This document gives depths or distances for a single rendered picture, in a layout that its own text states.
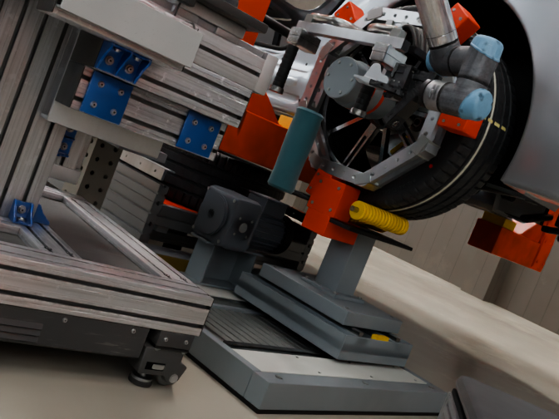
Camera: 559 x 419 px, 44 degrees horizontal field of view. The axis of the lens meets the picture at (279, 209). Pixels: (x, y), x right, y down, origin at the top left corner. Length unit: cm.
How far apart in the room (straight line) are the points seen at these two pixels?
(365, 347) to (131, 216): 94
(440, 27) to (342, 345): 91
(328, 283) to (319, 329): 22
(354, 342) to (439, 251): 618
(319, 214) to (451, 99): 64
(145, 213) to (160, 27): 120
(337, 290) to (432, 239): 610
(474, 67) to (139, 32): 78
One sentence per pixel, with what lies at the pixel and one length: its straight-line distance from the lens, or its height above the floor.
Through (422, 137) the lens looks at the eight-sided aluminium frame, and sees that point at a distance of 198.
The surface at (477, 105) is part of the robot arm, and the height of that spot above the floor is 84.
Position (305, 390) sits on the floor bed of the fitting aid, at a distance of 174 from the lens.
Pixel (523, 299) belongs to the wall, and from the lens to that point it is 753.
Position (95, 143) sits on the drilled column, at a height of 40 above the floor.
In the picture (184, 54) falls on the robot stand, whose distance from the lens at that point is 133.
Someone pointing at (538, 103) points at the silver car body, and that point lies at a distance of 211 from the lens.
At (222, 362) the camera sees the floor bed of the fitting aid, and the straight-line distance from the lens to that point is 175.
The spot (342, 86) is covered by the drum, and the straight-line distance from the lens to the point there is 202.
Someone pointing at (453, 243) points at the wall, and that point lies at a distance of 811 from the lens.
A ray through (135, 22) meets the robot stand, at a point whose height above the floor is 69.
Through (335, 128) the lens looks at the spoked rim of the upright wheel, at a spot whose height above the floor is 73.
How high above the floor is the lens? 56
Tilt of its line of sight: 4 degrees down
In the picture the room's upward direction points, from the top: 22 degrees clockwise
